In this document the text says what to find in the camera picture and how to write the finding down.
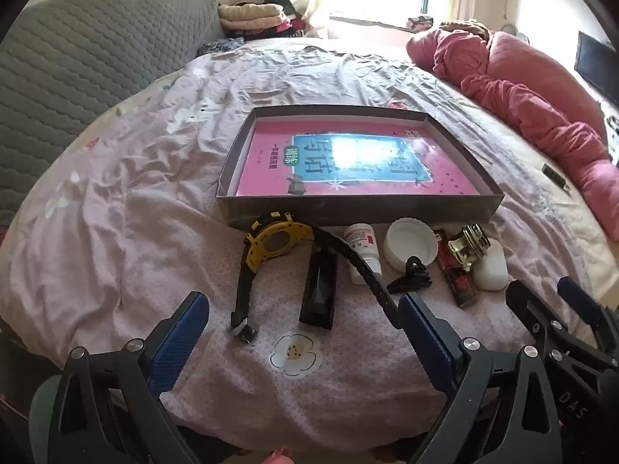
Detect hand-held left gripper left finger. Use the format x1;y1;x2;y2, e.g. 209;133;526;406
48;291;211;464

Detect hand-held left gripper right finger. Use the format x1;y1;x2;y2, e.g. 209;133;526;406
397;292;564;464

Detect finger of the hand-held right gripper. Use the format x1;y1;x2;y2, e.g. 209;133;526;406
505;279;619;373
557;276;619;349

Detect white earbuds case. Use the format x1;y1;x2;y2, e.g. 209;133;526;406
471;252;510;292

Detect red lighter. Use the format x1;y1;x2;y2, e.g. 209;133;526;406
433;229;479;309

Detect gold threaded metal fitting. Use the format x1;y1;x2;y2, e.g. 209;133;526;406
447;225;491;271

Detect white round lid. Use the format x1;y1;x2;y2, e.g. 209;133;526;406
383;218;439;271

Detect white medicine bottle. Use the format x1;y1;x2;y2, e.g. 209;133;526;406
343;223;383;285

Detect yellow and black wristwatch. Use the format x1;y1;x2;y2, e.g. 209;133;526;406
229;212;404;344

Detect black faceted bottle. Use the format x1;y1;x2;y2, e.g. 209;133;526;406
299;246;338;330

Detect grey cardboard box tray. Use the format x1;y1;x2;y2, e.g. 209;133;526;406
216;105;506;229

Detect black binder clip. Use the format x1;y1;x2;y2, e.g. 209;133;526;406
387;255;432;295

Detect small black flat tool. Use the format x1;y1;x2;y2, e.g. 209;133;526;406
542;163;571;193

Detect pink printed bed sheet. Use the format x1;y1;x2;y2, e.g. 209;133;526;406
0;38;619;455

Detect pink and blue book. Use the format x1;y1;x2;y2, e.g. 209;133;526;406
237;121;484;196

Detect pink quilt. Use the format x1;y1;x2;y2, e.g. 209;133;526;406
406;19;619;233

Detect black television screen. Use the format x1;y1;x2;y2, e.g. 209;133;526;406
575;30;612;92

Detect dark floral cloth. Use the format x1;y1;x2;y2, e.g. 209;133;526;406
198;38;243;56

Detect grey quilted headboard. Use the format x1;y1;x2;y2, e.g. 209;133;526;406
0;0;226;228

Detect brown knitted cloth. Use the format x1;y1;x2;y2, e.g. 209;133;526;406
438;19;494;39

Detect stack of folded clothes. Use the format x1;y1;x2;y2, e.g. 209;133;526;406
217;0;310;39

